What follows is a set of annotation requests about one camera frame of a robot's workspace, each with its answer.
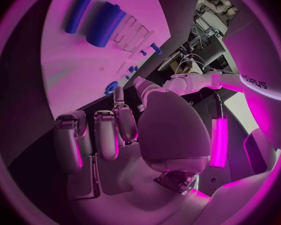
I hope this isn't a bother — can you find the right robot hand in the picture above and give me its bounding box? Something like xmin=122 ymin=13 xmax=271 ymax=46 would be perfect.
xmin=53 ymin=85 xmax=213 ymax=222

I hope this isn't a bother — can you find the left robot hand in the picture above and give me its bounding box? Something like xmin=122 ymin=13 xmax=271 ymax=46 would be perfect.
xmin=132 ymin=75 xmax=173 ymax=112

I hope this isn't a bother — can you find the white task board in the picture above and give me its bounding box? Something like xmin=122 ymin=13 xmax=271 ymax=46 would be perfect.
xmin=39 ymin=0 xmax=172 ymax=116

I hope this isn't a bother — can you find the blue gear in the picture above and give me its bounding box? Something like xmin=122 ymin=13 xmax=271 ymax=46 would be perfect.
xmin=103 ymin=80 xmax=120 ymax=97

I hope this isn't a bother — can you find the glowing light bar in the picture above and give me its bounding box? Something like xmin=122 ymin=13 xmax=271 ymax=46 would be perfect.
xmin=208 ymin=115 xmax=229 ymax=169

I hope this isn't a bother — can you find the thick blue cylinder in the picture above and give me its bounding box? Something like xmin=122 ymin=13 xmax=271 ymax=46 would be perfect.
xmin=85 ymin=1 xmax=128 ymax=48

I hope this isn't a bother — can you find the workshop rack with equipment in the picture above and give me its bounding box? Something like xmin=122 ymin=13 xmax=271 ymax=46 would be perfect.
xmin=157 ymin=0 xmax=239 ymax=74

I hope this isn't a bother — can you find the long blue cylinder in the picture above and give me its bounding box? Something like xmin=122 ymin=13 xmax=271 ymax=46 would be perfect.
xmin=64 ymin=0 xmax=94 ymax=34

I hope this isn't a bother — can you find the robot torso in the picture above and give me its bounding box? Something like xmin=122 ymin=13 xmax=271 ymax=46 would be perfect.
xmin=221 ymin=0 xmax=281 ymax=151

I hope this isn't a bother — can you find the white cable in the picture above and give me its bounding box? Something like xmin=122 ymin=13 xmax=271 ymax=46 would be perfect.
xmin=177 ymin=53 xmax=218 ymax=74
xmin=174 ymin=57 xmax=236 ymax=75

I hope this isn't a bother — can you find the black lamp cable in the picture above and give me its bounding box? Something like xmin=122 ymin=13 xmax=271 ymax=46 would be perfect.
xmin=212 ymin=89 xmax=225 ymax=118

